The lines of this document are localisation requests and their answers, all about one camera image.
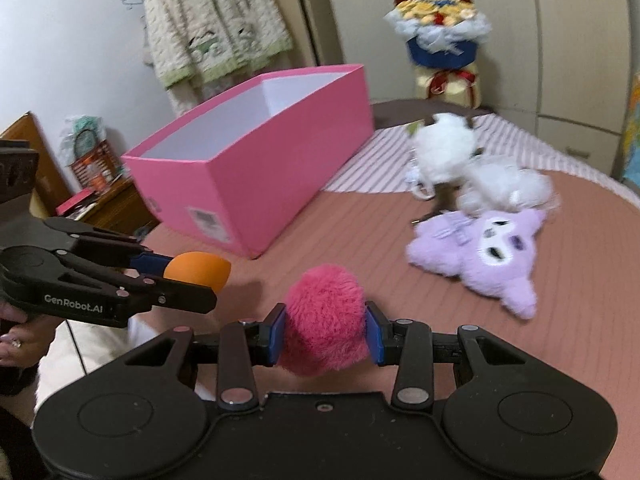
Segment purple plush toy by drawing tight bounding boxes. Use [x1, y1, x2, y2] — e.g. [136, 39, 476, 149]
[405, 207, 548, 321]

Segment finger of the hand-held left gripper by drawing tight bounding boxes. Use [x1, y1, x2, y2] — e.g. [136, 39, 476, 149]
[55, 249, 219, 315]
[42, 216, 175, 277]

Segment white pompom ball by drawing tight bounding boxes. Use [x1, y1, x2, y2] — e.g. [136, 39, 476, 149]
[457, 155, 561, 216]

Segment cream fleece pajama jacket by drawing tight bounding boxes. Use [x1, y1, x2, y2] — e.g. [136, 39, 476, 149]
[139, 0, 293, 88]

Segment colourful gift bag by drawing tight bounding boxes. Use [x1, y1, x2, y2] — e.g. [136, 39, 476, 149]
[620, 72, 640, 186]

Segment person's cream clothing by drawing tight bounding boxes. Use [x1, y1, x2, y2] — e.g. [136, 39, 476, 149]
[35, 317, 151, 411]

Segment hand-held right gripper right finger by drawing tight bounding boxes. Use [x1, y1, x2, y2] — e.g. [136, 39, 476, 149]
[365, 301, 526, 407]

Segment cream fleece pajama pants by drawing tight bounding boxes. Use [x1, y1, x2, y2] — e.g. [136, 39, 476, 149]
[165, 67, 236, 116]

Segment pink cardboard box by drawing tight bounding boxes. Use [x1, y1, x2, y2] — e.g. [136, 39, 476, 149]
[121, 64, 376, 260]

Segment pink bedspread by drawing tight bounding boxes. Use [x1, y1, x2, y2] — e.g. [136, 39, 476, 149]
[65, 170, 640, 480]

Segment white brown plush toy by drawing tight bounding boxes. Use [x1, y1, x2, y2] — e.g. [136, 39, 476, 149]
[410, 112, 483, 201]

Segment wooden nightstand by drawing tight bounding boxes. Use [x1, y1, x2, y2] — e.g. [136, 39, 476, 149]
[55, 177, 161, 238]

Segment beige wardrobe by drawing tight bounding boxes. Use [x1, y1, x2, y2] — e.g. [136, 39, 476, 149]
[290, 0, 640, 176]

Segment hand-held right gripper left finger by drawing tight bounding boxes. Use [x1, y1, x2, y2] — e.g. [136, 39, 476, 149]
[122, 304, 287, 407]

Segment person's left hand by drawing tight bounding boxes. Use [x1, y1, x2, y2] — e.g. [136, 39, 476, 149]
[0, 302, 58, 368]

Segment wooden headboard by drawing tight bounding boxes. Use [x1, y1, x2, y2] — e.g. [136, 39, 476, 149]
[0, 112, 71, 206]

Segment flower bouquet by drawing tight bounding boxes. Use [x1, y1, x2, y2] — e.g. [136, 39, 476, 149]
[384, 0, 493, 108]

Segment pink fluffy pompom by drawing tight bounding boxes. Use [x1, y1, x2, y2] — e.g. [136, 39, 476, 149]
[277, 263, 372, 377]

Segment orange ball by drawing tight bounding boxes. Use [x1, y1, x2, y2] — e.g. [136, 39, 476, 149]
[164, 252, 232, 293]

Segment clear plastic bag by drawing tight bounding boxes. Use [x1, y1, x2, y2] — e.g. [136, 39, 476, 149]
[60, 114, 126, 196]

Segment striped bed sheet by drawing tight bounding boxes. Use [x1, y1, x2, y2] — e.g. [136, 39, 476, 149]
[322, 112, 626, 196]

